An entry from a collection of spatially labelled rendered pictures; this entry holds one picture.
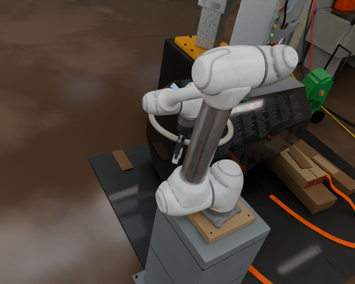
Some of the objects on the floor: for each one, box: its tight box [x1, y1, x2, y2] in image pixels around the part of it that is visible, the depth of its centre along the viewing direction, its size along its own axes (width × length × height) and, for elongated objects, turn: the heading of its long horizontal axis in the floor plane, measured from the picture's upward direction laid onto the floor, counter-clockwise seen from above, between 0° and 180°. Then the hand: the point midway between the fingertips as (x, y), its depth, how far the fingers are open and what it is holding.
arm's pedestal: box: [132, 195, 270, 284], centre depth 187 cm, size 50×50×80 cm
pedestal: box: [158, 38, 195, 90], centre depth 348 cm, size 66×66×74 cm
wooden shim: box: [112, 149, 134, 171], centre depth 292 cm, size 25×10×2 cm, turn 18°
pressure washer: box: [301, 44, 352, 123], centre depth 379 cm, size 35×35×87 cm
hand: (177, 155), depth 176 cm, fingers closed on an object, 4 cm apart
